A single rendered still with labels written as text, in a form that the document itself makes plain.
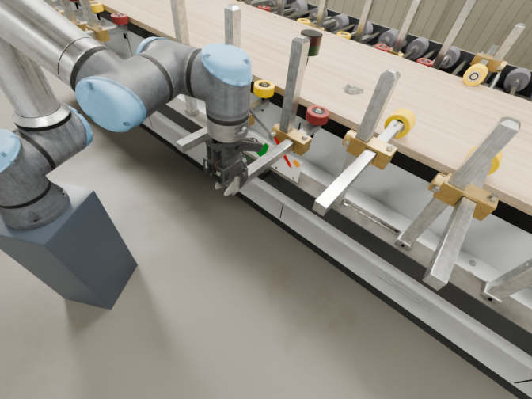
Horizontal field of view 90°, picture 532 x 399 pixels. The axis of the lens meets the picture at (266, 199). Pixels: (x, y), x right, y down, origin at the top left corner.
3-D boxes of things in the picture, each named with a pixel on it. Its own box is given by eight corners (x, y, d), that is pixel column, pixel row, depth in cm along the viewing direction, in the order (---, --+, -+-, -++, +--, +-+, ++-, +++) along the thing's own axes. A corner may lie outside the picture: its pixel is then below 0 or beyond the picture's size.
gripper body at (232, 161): (203, 174, 67) (199, 134, 58) (227, 159, 72) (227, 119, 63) (224, 190, 64) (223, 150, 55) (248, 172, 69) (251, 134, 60)
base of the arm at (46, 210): (42, 235, 85) (24, 217, 78) (-11, 222, 87) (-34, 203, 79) (81, 193, 98) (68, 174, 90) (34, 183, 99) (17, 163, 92)
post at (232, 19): (233, 144, 111) (232, 7, 75) (227, 140, 112) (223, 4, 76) (239, 141, 113) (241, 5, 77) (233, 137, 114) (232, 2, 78)
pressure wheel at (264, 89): (273, 115, 108) (276, 88, 99) (253, 115, 107) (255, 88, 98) (270, 105, 113) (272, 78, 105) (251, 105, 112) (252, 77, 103)
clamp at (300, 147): (301, 156, 89) (303, 144, 85) (269, 138, 94) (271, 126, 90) (309, 149, 92) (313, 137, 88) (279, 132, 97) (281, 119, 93)
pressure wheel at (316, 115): (314, 146, 97) (322, 118, 88) (297, 136, 100) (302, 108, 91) (325, 137, 101) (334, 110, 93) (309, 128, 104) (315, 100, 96)
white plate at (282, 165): (296, 183, 97) (302, 162, 90) (245, 150, 107) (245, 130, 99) (298, 182, 97) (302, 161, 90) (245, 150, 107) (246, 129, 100)
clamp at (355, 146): (381, 172, 72) (389, 157, 68) (338, 149, 77) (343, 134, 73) (390, 161, 75) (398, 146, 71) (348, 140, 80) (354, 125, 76)
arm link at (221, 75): (213, 36, 51) (261, 48, 49) (216, 98, 60) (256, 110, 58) (186, 51, 45) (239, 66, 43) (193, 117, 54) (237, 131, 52)
